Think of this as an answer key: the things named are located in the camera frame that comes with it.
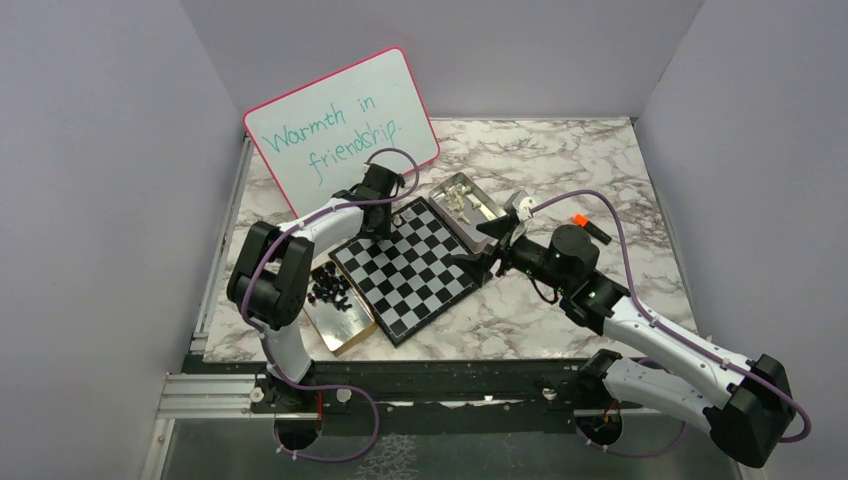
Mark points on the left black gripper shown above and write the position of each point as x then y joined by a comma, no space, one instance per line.
384,231

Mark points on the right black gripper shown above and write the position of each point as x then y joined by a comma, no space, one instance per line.
480,264

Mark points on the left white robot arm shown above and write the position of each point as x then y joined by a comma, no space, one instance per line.
269,283

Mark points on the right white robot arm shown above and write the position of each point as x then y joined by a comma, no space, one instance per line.
744,405

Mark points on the pile of white chess pieces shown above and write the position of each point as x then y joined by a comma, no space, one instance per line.
456,198

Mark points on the silver tin with white pieces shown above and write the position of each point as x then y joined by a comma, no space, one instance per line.
489,210

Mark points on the pile of black chess pieces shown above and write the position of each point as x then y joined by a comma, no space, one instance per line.
330,286

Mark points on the gold tin with black pieces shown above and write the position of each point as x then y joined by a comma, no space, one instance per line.
341,331

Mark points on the black marker orange cap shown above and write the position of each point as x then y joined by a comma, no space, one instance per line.
592,229

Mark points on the pink framed whiteboard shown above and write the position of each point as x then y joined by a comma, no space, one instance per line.
316,139

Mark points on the black white chessboard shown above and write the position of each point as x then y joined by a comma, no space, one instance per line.
405,280

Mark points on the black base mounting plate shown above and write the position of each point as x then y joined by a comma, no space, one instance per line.
437,391

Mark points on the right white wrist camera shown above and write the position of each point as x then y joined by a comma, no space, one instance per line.
522,204

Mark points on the aluminium rail frame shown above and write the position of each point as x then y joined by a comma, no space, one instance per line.
199,397

